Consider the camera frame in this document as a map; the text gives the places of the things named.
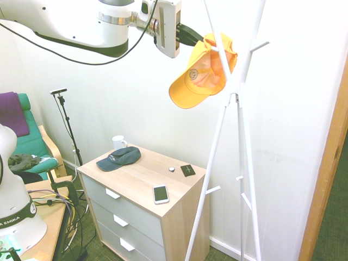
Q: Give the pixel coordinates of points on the orange smiley baseball cap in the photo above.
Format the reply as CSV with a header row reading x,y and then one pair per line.
x,y
187,89

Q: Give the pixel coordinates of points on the dark green C-clamp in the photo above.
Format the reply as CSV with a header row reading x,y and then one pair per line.
x,y
72,190

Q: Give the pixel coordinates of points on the red wrist camera mount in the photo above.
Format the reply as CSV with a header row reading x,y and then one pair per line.
x,y
155,27

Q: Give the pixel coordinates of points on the green cushioned wooden armchair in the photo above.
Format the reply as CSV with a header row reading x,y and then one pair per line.
x,y
30,141

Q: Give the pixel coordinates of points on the white coat rack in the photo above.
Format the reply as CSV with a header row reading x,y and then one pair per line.
x,y
234,87

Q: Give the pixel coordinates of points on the white ceramic mug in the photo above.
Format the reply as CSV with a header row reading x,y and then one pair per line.
x,y
117,141

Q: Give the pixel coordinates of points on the black bar camera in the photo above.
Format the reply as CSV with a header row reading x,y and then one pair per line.
x,y
58,91

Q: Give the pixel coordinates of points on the dark blue baseball cap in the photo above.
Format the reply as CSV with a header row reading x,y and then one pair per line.
x,y
119,160

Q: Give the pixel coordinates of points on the purple cloth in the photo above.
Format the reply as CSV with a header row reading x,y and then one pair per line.
x,y
11,114

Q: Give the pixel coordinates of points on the white smartphone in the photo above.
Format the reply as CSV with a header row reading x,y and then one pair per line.
x,y
161,194

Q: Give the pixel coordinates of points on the dark olive clothing pile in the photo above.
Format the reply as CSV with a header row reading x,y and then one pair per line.
x,y
23,161

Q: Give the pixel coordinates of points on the small round silver disc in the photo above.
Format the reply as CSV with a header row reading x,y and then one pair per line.
x,y
171,169

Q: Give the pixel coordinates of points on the light wood robot table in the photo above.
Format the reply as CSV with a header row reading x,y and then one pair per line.
x,y
51,231

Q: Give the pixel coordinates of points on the black tripod stand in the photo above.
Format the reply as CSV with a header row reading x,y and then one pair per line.
x,y
68,122

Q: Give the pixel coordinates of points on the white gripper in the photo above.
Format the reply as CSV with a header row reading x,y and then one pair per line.
x,y
170,27

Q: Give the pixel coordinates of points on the light wood drawer chest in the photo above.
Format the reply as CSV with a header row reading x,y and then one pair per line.
x,y
185,217

